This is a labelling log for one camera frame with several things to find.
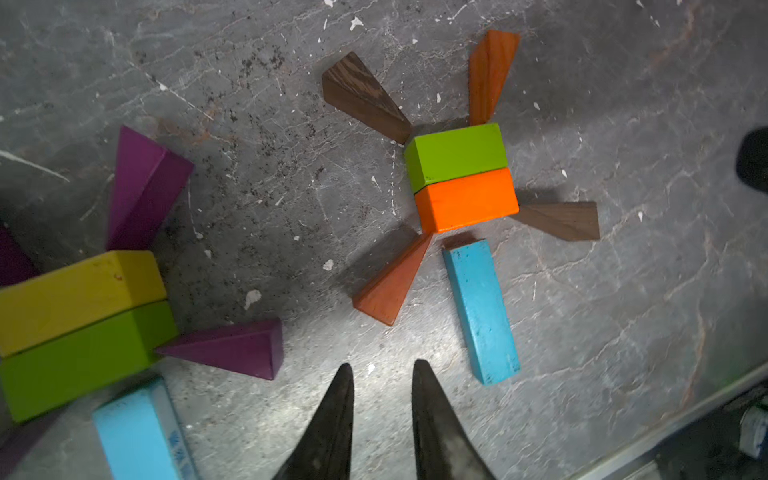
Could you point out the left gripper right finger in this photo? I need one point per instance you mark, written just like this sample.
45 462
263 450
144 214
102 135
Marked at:
442 448

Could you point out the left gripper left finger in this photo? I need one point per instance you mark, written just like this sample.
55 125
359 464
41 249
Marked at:
324 450

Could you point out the teal block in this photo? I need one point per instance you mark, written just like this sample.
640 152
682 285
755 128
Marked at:
482 312

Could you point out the purple wedge block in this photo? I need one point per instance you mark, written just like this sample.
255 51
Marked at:
17 443
148 179
16 266
254 348

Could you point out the reddish brown wedge block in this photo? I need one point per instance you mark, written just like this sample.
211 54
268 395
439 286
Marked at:
383 297

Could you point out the light blue block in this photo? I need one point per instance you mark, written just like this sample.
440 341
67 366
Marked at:
141 436

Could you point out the orange rectangular block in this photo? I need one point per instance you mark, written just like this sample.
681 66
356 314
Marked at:
466 201

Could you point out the dark brown wedge block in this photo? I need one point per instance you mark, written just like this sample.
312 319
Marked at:
569 221
351 87

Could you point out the light green block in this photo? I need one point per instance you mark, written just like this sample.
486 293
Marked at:
454 154

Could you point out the green rectangular block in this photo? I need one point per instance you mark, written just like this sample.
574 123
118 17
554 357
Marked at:
60 371

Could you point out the yellow rectangular block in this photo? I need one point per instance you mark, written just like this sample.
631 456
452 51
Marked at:
62 301

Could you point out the orange brown wedge block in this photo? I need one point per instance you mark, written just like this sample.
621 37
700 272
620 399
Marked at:
489 65

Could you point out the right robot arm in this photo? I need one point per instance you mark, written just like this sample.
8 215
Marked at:
752 160

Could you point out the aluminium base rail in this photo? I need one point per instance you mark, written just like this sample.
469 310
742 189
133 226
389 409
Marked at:
722 437

